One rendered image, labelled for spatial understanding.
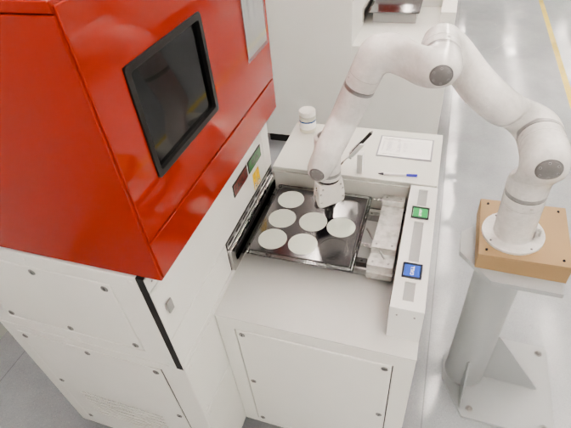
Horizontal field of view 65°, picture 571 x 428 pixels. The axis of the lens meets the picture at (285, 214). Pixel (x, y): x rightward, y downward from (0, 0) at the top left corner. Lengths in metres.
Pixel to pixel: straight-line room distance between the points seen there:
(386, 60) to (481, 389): 1.58
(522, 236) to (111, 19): 1.28
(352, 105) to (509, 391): 1.53
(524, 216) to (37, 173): 1.29
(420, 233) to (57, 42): 1.13
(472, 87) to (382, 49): 0.25
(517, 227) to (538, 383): 1.02
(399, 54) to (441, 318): 1.60
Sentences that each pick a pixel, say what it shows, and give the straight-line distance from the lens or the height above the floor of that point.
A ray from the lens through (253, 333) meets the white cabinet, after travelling 1.48.
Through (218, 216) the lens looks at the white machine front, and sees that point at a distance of 1.36.
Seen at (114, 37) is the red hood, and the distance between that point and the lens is 0.84.
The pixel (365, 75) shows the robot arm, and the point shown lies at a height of 1.46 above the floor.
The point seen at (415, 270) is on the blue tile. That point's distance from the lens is 1.36.
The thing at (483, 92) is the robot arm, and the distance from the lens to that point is 1.26.
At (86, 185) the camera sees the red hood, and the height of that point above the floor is 1.48.
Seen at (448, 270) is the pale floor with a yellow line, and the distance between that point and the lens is 2.69.
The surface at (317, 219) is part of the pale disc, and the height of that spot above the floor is 0.90.
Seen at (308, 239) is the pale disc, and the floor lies 0.90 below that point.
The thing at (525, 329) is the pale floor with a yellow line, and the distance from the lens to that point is 2.56.
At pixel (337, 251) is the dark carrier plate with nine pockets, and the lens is 1.48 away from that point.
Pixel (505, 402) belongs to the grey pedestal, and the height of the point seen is 0.01.
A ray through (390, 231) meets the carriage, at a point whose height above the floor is 0.88.
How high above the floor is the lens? 1.98
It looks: 41 degrees down
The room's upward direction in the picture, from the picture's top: 6 degrees counter-clockwise
